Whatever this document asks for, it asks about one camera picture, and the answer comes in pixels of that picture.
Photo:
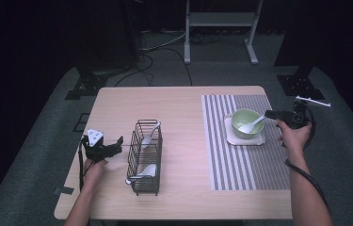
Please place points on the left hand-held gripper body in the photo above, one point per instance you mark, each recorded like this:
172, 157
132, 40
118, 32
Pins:
97, 147

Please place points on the green bowl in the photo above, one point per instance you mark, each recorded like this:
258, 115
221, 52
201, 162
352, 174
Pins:
243, 121

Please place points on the white metal stand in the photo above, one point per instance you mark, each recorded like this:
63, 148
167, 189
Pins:
219, 19

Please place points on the grey white striped placemat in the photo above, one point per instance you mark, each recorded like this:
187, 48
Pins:
249, 169

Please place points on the white rice paddle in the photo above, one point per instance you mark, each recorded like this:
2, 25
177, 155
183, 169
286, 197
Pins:
147, 172

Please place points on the grey tape strip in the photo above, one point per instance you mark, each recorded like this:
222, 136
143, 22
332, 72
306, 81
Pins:
64, 190

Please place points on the white soup spoon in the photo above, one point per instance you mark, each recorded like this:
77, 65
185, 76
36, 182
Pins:
248, 127

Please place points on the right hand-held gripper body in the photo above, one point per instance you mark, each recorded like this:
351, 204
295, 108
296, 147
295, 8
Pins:
295, 116

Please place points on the person's right hand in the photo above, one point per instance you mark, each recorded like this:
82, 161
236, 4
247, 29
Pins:
294, 138

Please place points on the person's left hand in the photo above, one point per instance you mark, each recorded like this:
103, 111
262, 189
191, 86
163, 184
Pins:
94, 172

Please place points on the metal spoon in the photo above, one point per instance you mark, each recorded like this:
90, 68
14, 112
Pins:
147, 139

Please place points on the white square coaster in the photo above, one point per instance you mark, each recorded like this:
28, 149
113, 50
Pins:
246, 141

